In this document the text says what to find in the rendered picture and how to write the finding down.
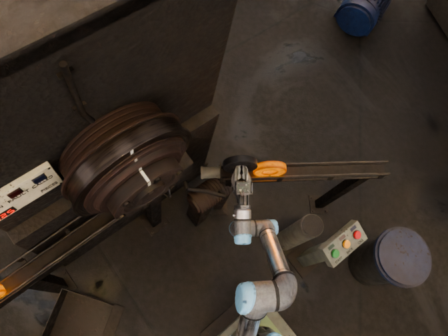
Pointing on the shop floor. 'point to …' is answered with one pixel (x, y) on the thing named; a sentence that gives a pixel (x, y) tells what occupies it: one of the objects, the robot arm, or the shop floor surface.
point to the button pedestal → (304, 265)
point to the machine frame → (100, 85)
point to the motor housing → (205, 200)
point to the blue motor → (360, 15)
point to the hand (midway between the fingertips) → (241, 163)
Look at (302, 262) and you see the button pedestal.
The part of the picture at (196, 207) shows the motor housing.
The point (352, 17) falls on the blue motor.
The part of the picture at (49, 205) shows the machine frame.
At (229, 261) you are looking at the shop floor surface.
